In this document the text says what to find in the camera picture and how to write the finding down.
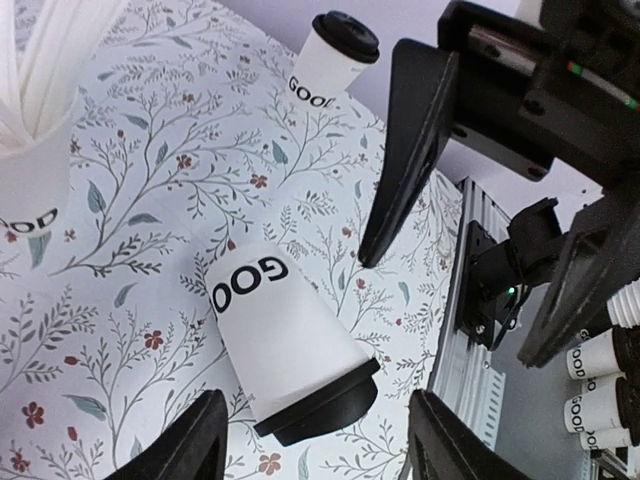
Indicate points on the stacked cups with lids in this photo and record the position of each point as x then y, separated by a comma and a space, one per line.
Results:
605, 414

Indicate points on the front aluminium rail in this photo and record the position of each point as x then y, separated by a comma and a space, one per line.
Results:
463, 376

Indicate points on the black plastic cup lid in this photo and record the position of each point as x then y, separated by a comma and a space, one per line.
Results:
348, 36

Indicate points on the white paper coffee cup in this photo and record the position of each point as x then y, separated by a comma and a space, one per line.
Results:
320, 75

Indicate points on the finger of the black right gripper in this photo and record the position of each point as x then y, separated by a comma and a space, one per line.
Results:
419, 121
599, 257

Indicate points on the floral patterned table mat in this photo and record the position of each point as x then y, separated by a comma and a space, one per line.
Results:
184, 148

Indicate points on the white paper cup corner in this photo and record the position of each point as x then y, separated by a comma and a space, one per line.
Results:
283, 339

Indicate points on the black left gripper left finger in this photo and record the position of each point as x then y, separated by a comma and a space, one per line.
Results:
192, 447

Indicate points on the white cup holding straws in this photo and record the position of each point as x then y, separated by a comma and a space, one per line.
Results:
35, 174

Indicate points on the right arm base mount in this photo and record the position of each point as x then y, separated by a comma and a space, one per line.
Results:
490, 297

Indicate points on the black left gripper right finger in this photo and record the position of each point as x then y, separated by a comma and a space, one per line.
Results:
441, 446

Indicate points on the bundle of white wrapped straws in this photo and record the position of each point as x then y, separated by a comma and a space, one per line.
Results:
37, 85

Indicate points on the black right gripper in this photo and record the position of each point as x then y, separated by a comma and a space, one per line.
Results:
567, 88

